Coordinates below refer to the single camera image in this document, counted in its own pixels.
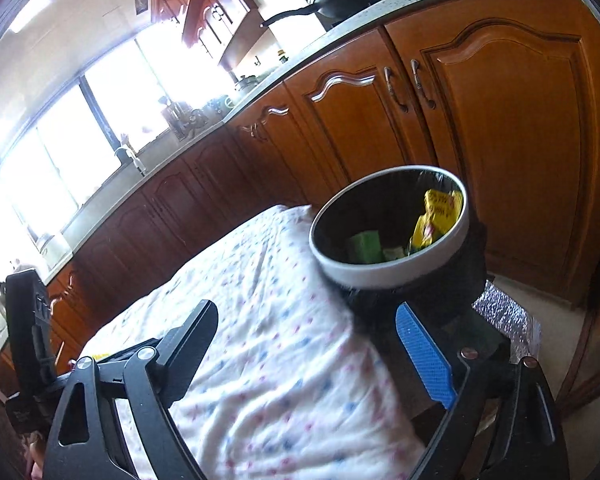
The wooden chair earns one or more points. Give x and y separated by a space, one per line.
592 360

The utensil holder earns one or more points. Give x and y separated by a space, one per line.
179 120

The white kettle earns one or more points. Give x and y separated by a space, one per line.
51 247

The wooden kitchen base cabinets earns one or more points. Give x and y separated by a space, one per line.
480 135

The wooden wall cabinet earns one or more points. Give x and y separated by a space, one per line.
215 10

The kitchen window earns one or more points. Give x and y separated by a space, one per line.
105 125

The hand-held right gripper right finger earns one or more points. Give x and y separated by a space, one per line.
422 355

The black bin with white rim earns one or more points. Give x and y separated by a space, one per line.
360 275

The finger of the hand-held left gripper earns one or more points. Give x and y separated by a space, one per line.
125 350

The white green wrapper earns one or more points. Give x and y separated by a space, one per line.
394 253

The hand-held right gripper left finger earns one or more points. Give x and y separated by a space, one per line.
196 332

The steel pot with lid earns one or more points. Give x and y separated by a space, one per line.
246 83

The white dotted tablecloth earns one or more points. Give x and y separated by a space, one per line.
280 360

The green mug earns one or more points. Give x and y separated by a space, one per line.
228 104

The speckled kitchen countertop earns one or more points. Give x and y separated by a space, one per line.
360 20

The silver bubble foil bag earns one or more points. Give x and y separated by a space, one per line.
510 320

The green packet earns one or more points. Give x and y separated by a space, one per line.
365 247

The yellow snack wrapper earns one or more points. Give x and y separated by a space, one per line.
437 215

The small wall plate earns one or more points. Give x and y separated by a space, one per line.
142 2

